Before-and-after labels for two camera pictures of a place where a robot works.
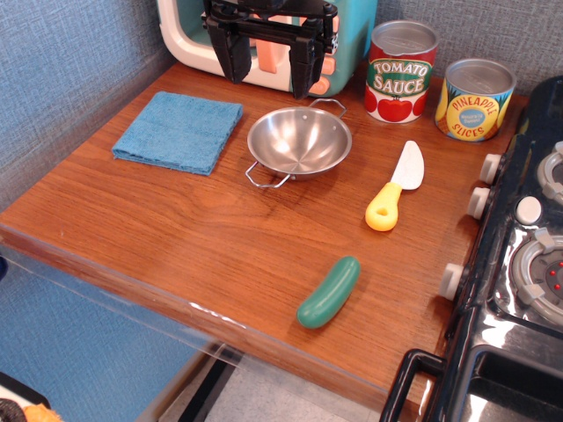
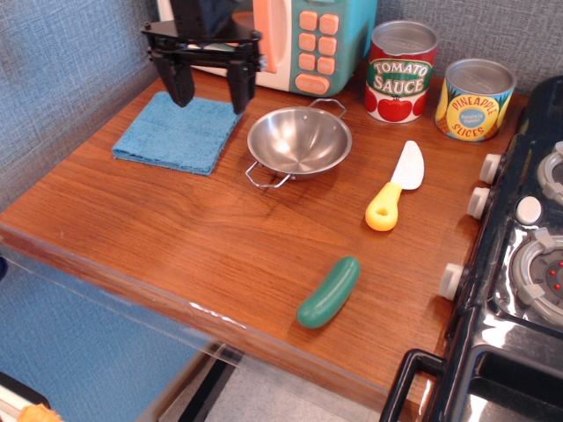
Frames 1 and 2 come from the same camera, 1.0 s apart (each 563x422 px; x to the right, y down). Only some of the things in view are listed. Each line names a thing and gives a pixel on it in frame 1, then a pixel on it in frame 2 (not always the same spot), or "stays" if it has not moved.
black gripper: x=231 y=22 → x=206 y=31
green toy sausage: x=332 y=296 stays
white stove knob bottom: x=450 y=280 stays
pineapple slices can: x=475 y=98 stays
